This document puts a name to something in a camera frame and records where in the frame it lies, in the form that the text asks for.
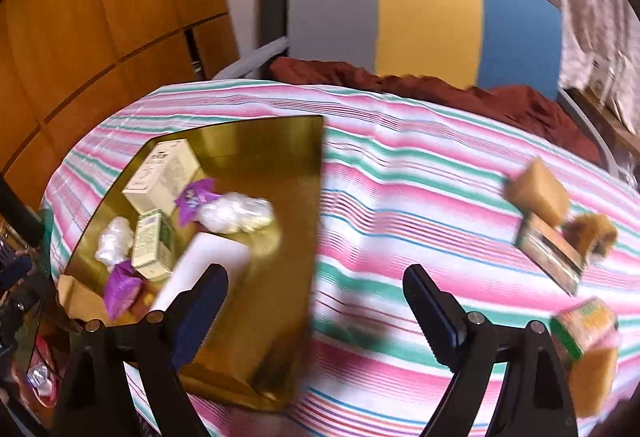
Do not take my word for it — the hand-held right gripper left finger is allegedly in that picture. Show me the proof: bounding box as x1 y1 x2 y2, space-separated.
52 263 230 437

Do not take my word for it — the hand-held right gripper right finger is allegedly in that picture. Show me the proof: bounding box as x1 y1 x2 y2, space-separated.
402 264 581 437

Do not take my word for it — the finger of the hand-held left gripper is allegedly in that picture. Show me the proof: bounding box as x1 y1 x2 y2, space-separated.
0 180 47 249

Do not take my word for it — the white block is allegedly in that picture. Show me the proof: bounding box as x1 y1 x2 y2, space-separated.
150 231 252 315

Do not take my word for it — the purple snack packet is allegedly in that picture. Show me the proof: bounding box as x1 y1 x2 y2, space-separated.
104 261 146 322
174 177 221 225

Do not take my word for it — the small green beige box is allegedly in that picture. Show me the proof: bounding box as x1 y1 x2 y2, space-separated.
131 210 176 282

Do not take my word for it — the white plastic bag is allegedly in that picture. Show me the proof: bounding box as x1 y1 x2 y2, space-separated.
197 191 275 235
95 216 136 273

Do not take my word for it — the cream cardboard box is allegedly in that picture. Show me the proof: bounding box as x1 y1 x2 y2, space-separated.
121 138 203 218

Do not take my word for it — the gold tray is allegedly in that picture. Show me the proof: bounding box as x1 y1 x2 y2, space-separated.
59 114 326 413

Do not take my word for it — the clear cracker pack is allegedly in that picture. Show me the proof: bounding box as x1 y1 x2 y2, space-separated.
515 212 586 295

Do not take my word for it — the green yellow cracker pack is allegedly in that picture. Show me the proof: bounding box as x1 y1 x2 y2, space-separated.
550 297 621 360

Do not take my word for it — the striped bed sheet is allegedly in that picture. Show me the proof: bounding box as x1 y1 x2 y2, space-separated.
40 78 640 437

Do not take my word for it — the rolled yellow sponge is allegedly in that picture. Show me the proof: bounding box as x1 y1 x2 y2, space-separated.
562 212 620 260

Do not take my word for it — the wooden wardrobe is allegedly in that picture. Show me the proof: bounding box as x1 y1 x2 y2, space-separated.
0 0 238 213

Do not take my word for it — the reddish brown blanket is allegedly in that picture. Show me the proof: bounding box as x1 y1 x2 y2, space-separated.
267 56 603 165

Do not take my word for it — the wooden desk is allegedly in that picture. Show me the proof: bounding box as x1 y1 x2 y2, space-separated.
565 87 640 153

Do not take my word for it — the grey yellow blue headboard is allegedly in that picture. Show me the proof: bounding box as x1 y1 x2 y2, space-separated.
287 0 563 100

